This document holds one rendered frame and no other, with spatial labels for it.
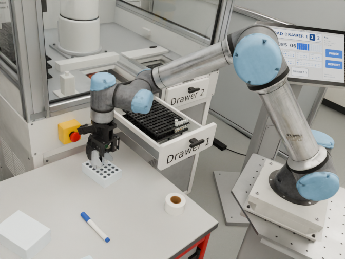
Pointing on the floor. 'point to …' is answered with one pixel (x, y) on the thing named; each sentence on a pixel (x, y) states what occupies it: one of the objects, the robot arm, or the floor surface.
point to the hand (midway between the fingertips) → (97, 163)
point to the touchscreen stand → (224, 199)
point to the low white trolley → (106, 211)
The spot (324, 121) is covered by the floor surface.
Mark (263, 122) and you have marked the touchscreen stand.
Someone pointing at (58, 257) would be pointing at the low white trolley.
